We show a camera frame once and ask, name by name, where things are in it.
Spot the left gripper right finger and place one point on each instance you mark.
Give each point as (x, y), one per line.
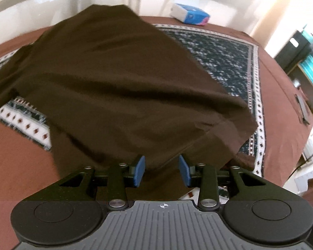
(253, 208)

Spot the dark shelf with items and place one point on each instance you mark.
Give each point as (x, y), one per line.
(296, 60)

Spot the blue white tissue pack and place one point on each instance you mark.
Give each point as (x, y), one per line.
(189, 14)

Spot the dark brown garment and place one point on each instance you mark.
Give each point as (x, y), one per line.
(113, 87)

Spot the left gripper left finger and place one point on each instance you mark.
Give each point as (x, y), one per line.
(75, 206)

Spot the patterned navy white rug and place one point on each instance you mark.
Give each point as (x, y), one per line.
(34, 153)

